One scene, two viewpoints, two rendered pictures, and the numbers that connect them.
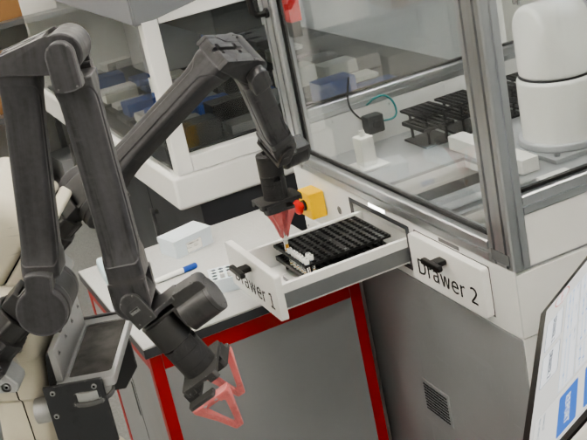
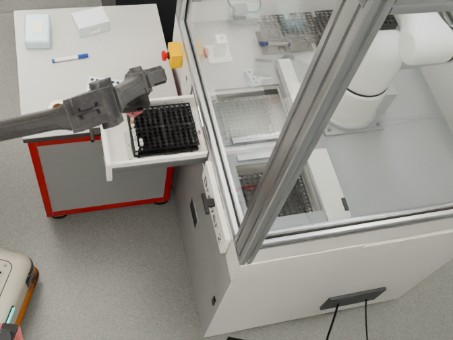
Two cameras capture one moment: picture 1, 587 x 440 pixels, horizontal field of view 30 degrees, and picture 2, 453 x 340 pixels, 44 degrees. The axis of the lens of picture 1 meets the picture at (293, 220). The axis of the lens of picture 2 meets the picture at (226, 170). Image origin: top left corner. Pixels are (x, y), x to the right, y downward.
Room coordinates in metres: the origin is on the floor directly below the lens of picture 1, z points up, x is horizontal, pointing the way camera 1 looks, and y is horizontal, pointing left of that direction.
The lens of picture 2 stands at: (1.26, -0.18, 2.50)
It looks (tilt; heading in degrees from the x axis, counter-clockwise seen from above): 58 degrees down; 352
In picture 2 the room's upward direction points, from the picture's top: 18 degrees clockwise
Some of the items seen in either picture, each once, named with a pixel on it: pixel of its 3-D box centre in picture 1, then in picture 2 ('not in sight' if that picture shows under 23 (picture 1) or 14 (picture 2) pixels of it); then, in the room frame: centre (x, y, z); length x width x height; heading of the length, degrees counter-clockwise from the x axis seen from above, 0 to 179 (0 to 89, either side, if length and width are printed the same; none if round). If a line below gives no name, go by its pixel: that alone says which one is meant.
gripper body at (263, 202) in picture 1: (274, 189); (133, 95); (2.35, 0.03, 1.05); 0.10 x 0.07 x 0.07; 111
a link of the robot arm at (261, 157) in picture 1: (272, 162); not in sight; (2.35, 0.02, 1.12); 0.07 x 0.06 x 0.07; 126
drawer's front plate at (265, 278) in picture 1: (255, 278); (103, 136); (2.29, 0.11, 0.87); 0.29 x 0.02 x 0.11; 21
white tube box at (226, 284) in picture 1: (233, 276); (104, 90); (2.55, 0.18, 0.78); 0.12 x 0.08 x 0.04; 95
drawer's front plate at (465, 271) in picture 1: (449, 272); (215, 206); (2.11, -0.30, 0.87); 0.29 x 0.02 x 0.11; 21
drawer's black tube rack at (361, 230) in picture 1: (333, 251); (162, 131); (2.36, -0.08, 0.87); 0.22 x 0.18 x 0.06; 111
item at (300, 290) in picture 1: (336, 252); (164, 131); (2.36, -0.08, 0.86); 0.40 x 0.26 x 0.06; 111
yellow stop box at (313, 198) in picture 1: (311, 202); (174, 54); (2.70, -0.05, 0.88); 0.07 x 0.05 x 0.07; 21
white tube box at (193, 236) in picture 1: (185, 239); (90, 21); (2.87, 0.31, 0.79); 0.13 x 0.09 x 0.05; 125
